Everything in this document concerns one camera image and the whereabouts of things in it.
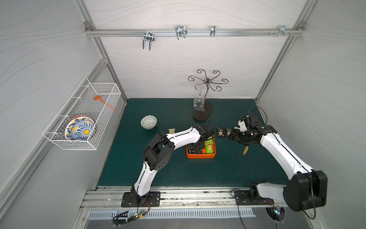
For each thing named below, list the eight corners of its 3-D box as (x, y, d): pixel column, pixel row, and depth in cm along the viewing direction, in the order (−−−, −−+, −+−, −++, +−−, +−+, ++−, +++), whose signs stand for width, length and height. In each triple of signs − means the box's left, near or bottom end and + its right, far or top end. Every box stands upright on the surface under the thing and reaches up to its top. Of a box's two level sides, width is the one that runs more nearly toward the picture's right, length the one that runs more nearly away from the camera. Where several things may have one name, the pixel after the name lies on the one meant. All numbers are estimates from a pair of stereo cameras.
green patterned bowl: (139, 126, 105) (137, 122, 102) (147, 116, 111) (146, 112, 108) (151, 132, 101) (150, 128, 98) (159, 121, 108) (158, 118, 104)
